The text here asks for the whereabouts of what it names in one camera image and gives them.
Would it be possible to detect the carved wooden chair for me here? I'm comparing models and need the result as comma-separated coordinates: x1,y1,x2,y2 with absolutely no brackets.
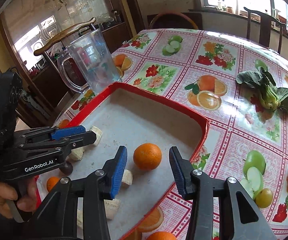
33,17,97,100

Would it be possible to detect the bok choy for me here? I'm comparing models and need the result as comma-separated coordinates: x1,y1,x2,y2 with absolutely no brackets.
235,66,288,115

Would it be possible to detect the dark wooden chair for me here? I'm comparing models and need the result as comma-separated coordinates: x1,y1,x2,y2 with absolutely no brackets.
243,6,286,54

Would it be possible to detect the orange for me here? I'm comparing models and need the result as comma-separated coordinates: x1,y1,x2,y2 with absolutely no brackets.
146,231,177,240
133,143,162,171
46,177,61,192

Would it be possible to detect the clear plastic pitcher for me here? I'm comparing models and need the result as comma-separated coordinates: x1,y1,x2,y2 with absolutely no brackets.
57,28,123,95

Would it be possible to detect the round rattan chair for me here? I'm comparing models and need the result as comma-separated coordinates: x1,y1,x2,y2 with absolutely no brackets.
147,12,200,30

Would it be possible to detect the thick sugarcane piece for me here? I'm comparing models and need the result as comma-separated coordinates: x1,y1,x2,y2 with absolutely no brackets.
103,199,121,220

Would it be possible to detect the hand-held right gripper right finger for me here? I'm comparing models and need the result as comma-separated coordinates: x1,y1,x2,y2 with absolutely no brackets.
169,146,278,240

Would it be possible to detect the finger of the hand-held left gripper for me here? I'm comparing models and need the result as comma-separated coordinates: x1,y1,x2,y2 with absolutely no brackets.
15,125,86,140
22,131,97,155

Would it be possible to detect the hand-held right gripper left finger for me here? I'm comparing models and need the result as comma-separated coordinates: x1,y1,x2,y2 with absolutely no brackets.
28,145,128,240

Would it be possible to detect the red cardboard tray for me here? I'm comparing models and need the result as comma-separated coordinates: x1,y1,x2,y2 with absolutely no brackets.
35,82,209,240

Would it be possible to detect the floral vinyl tablecloth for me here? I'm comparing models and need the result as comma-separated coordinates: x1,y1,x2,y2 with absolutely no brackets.
51,29,288,240

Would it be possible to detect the dark purple plum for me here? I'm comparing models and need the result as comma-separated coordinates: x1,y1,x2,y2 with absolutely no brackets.
60,161,74,175

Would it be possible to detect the etched glass partition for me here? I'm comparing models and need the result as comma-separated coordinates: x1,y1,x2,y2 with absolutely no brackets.
0,0,109,73

